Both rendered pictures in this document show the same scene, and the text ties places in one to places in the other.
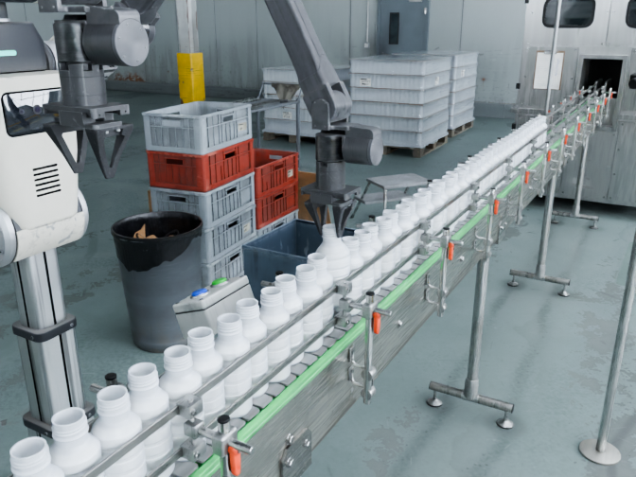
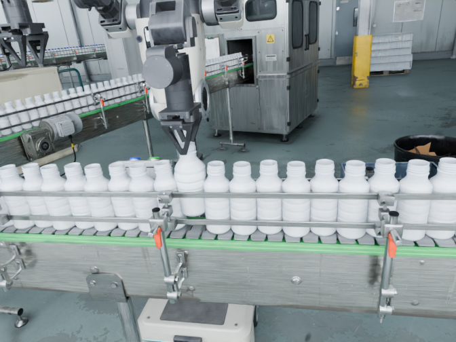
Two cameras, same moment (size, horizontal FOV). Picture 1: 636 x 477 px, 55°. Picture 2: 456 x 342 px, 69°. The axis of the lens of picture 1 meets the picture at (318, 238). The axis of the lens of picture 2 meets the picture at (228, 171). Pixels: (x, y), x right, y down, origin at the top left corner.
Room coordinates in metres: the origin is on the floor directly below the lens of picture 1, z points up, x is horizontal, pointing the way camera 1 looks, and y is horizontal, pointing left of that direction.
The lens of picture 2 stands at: (1.02, -0.72, 1.43)
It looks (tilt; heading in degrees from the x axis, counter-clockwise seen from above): 23 degrees down; 72
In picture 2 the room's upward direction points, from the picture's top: 5 degrees counter-clockwise
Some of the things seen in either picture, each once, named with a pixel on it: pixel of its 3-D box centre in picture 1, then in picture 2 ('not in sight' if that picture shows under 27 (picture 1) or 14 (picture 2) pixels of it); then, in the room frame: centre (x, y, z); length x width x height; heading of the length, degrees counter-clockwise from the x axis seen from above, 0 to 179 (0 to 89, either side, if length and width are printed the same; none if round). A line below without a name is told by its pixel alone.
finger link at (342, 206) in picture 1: (333, 213); (182, 132); (1.15, -0.03, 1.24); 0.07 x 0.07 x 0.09; 60
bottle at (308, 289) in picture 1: (307, 308); (144, 197); (1.05, 0.02, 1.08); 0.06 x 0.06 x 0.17
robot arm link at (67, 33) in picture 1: (81, 42); not in sight; (0.84, 0.31, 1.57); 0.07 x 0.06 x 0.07; 61
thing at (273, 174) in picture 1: (256, 171); not in sight; (4.43, 0.46, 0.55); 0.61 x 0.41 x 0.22; 153
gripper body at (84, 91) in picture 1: (83, 90); (17, 15); (0.84, 0.32, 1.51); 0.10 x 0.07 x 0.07; 60
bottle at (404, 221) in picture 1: (401, 237); (353, 199); (1.46, -0.21, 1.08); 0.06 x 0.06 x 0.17
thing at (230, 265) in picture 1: (209, 260); not in sight; (3.77, 0.72, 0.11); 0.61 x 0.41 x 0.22; 156
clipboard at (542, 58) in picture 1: (548, 70); not in sight; (5.38, -1.96, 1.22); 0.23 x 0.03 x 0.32; 60
